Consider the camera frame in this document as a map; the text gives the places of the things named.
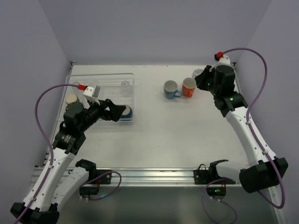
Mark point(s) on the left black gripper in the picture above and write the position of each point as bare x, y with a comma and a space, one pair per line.
107, 109

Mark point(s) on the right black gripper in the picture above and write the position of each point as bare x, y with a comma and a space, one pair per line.
205, 78

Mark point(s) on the orange mug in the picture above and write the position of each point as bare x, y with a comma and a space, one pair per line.
188, 87

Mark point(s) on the light blue floral mug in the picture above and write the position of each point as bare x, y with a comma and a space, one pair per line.
171, 90

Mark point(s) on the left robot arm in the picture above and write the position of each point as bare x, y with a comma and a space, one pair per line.
50, 192

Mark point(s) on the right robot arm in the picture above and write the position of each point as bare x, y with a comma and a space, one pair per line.
265, 168

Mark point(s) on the clear glass with sticker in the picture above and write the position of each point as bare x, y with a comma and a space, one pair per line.
196, 73

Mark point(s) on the dark blue squat mug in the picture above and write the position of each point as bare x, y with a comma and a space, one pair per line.
127, 113

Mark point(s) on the beige bottomed cup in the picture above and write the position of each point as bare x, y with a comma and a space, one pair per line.
72, 98

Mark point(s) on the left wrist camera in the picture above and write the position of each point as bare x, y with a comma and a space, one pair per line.
91, 93

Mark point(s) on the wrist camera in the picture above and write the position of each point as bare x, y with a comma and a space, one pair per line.
221, 59
91, 93

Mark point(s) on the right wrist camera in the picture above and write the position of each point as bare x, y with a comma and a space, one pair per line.
221, 59

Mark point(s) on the aluminium mounting rail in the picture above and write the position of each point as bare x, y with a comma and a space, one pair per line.
156, 177

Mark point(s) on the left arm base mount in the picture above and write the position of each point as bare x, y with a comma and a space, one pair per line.
92, 186

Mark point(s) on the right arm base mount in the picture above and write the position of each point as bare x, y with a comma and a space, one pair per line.
203, 175

